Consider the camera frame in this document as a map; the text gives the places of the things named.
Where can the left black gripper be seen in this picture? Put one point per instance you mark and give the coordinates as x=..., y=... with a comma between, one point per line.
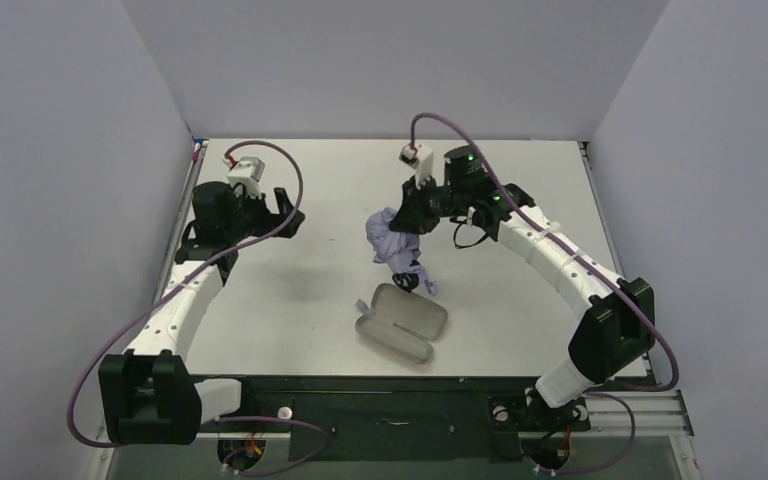
x=268, y=209

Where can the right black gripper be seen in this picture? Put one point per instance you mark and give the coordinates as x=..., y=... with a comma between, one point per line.
x=417, y=206

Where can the lavender folding umbrella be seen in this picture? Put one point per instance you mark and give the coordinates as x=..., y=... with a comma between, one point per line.
x=399, y=251

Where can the pink umbrella case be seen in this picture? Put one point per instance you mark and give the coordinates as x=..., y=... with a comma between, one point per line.
x=404, y=323

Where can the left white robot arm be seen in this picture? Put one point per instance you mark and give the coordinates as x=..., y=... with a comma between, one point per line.
x=172, y=318

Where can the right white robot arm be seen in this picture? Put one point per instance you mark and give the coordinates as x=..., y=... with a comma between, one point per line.
x=614, y=313

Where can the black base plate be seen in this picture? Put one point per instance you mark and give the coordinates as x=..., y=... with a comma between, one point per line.
x=393, y=443

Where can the aluminium frame rail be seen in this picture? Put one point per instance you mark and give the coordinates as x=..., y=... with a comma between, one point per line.
x=263, y=411

